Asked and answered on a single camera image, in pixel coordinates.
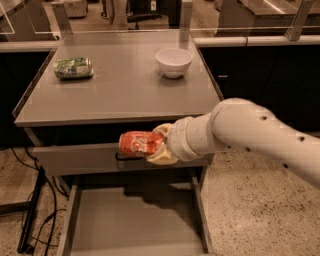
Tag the grey top drawer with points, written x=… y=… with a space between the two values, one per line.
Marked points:
x=98 y=158

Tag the black office chair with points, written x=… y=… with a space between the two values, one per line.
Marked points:
x=141 y=10

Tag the black drawer handle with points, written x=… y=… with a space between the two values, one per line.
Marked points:
x=128 y=157

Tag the white ceramic bowl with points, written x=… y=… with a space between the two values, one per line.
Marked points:
x=173 y=62

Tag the black metal floor bar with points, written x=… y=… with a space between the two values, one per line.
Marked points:
x=28 y=207

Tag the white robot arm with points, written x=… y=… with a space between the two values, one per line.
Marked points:
x=240 y=124

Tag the red coke can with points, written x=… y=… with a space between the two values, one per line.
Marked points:
x=140 y=143

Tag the clear glass barrier panel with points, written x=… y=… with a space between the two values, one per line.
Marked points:
x=39 y=19

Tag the open grey middle drawer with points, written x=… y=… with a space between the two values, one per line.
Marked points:
x=136 y=218

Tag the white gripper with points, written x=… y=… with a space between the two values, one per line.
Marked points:
x=177 y=140

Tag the green soda can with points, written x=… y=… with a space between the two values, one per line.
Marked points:
x=73 y=68

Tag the grey cabinet with counter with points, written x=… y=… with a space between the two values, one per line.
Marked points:
x=126 y=92

